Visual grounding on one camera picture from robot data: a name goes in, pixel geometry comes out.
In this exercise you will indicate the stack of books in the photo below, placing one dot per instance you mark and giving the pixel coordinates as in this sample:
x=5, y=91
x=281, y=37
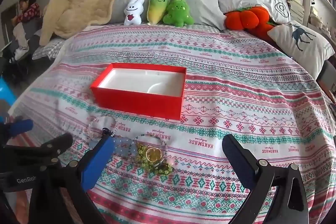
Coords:
x=295, y=10

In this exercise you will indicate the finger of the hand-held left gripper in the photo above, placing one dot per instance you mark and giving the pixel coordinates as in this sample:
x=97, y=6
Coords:
x=50, y=150
x=22, y=126

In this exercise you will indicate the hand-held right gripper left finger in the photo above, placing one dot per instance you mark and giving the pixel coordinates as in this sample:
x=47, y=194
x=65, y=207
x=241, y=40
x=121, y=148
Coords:
x=101, y=161

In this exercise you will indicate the grey checkered bed sheet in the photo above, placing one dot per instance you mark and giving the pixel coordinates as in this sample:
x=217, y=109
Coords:
x=47, y=49

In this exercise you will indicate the red tomato plush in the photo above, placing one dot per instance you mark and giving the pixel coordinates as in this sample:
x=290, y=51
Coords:
x=244, y=19

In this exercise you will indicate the beige fleece blanket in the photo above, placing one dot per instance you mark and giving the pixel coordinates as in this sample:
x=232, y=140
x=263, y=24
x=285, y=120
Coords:
x=78, y=8

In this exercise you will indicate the white rabbit plush toy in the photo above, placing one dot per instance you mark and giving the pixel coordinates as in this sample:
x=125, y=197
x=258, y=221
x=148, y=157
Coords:
x=134, y=12

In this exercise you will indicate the white deer print pillow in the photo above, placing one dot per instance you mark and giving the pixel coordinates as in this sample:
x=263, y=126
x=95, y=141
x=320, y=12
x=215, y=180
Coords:
x=309, y=48

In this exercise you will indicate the light blue plastic object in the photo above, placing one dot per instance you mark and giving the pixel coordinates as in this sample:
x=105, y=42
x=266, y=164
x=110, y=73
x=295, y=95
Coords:
x=6, y=98

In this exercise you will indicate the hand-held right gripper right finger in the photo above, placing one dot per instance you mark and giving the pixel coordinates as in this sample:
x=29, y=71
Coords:
x=234, y=158

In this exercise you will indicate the red jewelry box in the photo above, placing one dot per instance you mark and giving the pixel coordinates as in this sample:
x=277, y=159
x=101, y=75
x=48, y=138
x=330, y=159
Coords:
x=136, y=106

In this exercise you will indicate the patterned red green bedspread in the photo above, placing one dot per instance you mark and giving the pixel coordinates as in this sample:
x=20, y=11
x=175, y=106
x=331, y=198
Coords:
x=236, y=108

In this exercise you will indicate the green tree plush toy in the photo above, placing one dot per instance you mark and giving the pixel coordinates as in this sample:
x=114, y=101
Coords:
x=178, y=11

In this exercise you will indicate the yellow green radish plush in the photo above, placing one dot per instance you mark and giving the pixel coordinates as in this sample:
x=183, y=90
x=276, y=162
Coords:
x=156, y=8

